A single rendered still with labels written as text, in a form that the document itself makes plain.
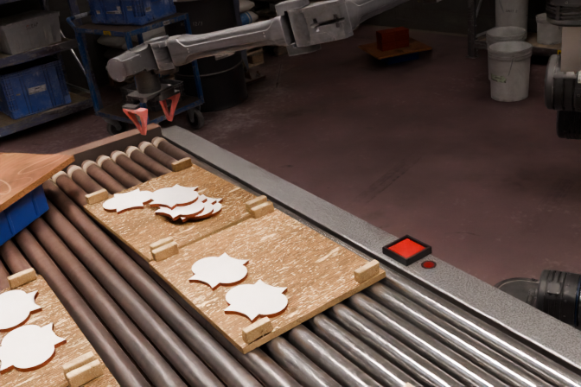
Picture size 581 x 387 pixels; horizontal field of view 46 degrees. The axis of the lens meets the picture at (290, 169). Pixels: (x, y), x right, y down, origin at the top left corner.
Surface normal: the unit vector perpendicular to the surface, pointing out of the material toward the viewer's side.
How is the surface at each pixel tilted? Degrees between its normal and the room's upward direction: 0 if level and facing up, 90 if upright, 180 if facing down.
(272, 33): 90
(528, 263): 0
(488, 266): 0
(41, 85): 90
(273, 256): 0
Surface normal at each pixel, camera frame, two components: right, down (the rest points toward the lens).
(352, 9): 0.66, 0.07
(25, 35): 0.75, 0.29
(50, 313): -0.12, -0.90
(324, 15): -0.40, 0.41
